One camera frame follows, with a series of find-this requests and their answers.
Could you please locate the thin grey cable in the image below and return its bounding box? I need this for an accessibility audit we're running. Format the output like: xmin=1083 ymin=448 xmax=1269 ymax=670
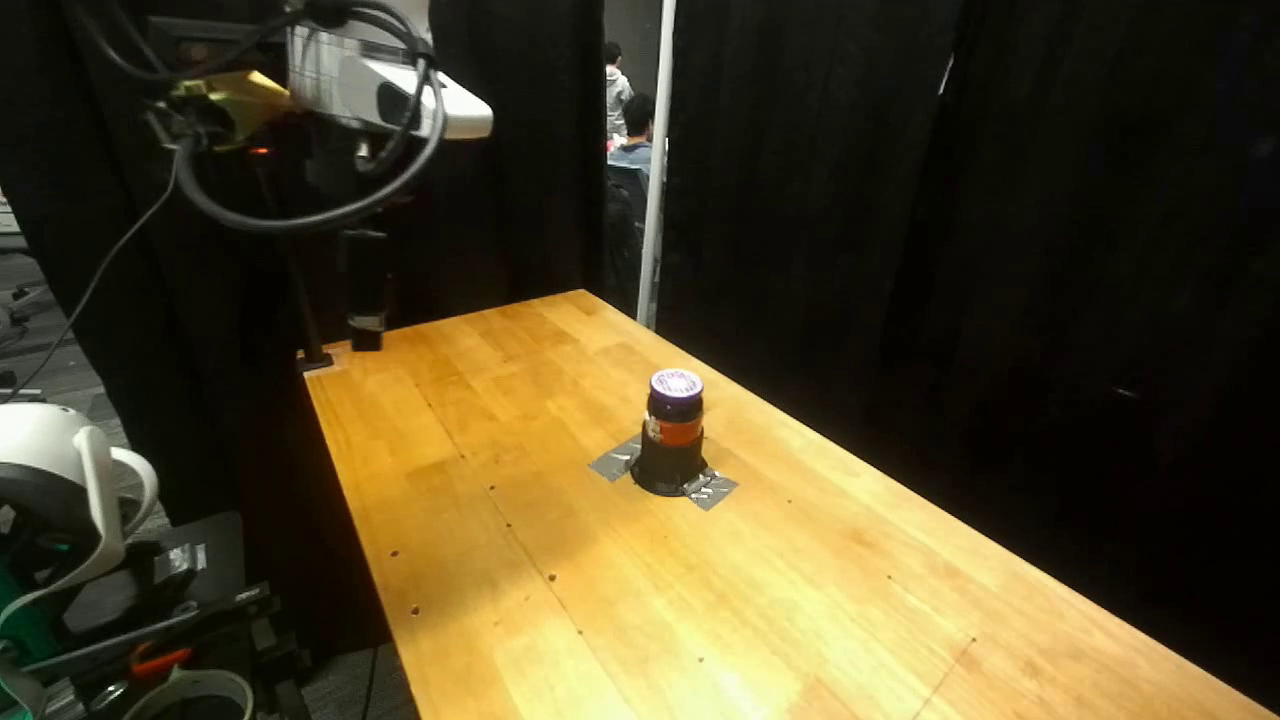
xmin=51 ymin=138 xmax=188 ymax=352

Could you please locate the grey looped strap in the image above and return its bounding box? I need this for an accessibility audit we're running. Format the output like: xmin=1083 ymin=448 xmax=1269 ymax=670
xmin=121 ymin=662 xmax=260 ymax=720

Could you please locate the small grey base plate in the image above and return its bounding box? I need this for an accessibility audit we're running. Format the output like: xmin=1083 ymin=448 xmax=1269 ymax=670
xmin=588 ymin=435 xmax=650 ymax=484

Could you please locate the black curtain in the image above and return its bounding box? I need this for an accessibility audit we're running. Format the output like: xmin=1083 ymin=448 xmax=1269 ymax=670
xmin=0 ymin=0 xmax=1280 ymax=705

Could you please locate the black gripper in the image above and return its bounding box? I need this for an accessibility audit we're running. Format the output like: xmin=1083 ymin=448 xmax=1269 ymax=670
xmin=299 ymin=127 xmax=410 ymax=356

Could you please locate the white vertical pole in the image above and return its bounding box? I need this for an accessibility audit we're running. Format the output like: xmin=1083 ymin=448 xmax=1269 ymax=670
xmin=631 ymin=0 xmax=683 ymax=330

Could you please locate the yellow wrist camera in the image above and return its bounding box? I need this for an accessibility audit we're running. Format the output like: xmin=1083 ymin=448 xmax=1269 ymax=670
xmin=160 ymin=66 xmax=299 ymax=149

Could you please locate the person in white shirt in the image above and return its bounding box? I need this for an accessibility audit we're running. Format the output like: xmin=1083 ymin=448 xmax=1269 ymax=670
xmin=601 ymin=35 xmax=642 ymax=161

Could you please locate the thin black stand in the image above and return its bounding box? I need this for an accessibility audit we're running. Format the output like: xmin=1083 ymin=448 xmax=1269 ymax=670
xmin=282 ymin=230 xmax=340 ymax=376

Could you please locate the thick grey cable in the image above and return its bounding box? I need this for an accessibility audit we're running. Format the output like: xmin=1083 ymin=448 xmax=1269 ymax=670
xmin=170 ymin=35 xmax=451 ymax=239

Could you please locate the orange clamp handle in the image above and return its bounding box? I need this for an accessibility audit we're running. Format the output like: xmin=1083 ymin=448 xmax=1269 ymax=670
xmin=127 ymin=638 xmax=199 ymax=683

